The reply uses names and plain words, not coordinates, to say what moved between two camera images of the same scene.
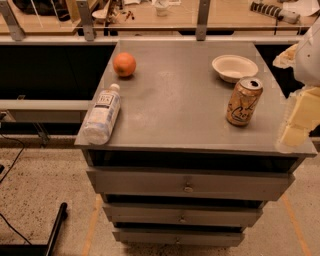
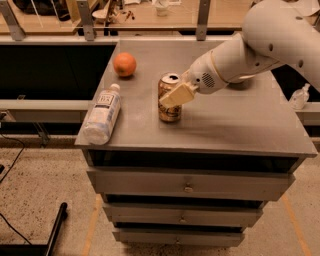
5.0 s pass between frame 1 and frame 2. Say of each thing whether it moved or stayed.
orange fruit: stayed
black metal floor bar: stayed
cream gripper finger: moved
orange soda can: moved
